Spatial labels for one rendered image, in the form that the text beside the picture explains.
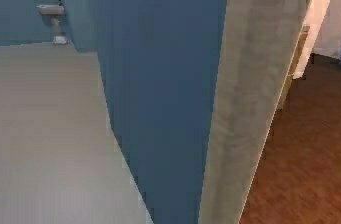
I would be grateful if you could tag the white pedestal sink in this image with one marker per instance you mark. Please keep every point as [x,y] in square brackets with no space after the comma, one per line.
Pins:
[54,20]

